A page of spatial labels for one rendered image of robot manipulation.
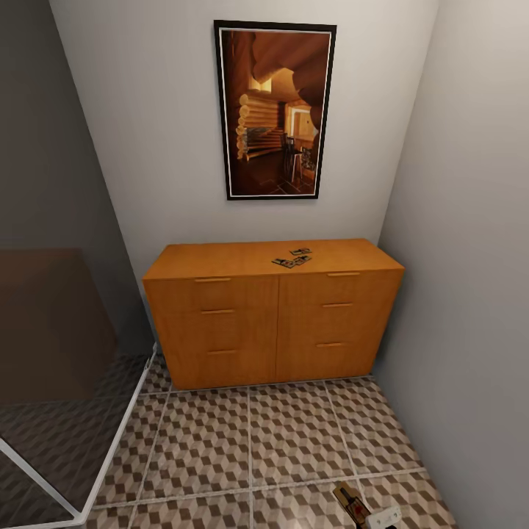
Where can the cabinet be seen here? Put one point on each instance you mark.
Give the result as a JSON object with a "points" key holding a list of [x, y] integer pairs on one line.
{"points": [[227, 315]]}

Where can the picture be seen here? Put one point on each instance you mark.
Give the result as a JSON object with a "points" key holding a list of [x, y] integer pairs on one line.
{"points": [[274, 85]]}

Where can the door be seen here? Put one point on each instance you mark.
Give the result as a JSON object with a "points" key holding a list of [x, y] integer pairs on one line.
{"points": [[23, 501], [74, 334]]}

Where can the shower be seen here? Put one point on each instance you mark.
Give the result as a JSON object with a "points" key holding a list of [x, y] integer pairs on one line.
{"points": [[79, 517]]}

